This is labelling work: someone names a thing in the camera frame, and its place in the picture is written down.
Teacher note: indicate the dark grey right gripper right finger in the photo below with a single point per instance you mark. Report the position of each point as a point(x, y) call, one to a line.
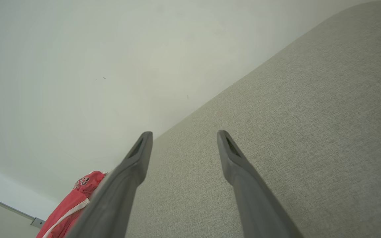
point(256, 205)

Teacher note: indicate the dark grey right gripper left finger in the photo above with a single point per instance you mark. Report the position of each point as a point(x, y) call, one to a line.
point(121, 198)

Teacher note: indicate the grey metal frame leg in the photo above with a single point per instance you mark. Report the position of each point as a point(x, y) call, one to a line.
point(37, 222)

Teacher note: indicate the red shorts white trim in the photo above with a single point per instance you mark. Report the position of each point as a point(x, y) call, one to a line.
point(68, 208)

